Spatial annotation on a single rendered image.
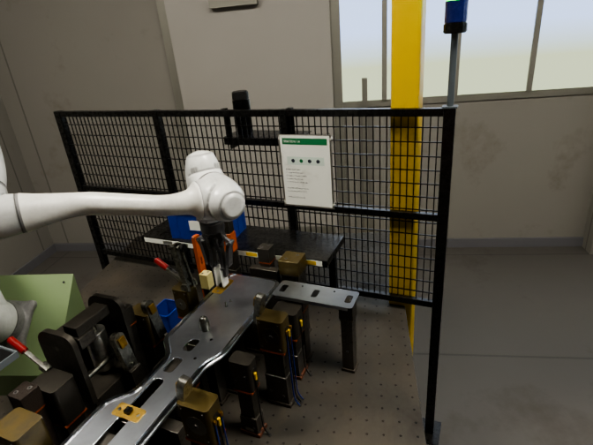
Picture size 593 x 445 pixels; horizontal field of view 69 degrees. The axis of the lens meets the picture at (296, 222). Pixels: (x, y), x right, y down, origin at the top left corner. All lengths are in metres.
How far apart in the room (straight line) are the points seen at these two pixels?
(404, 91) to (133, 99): 2.72
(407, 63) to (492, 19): 1.96
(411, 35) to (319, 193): 0.67
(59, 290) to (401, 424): 1.30
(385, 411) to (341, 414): 0.14
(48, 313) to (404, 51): 1.58
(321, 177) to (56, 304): 1.11
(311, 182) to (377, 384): 0.80
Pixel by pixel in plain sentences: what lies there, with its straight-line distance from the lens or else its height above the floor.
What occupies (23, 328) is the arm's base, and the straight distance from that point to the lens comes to 1.89.
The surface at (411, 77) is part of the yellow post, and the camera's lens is 1.61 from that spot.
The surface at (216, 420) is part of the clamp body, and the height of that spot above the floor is 0.99.
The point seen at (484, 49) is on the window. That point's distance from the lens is 3.52.
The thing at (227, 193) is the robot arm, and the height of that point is 1.48.
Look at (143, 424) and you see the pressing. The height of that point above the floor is 1.00.
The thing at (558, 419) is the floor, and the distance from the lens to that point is 2.63.
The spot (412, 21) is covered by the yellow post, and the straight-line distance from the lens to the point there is 1.60.
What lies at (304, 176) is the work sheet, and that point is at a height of 1.28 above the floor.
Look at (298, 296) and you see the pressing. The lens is 1.50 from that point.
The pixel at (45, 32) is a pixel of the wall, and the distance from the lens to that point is 4.22.
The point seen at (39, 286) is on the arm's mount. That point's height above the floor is 1.03.
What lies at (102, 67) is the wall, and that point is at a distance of 4.00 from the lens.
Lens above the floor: 1.84
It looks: 25 degrees down
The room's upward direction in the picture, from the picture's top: 5 degrees counter-clockwise
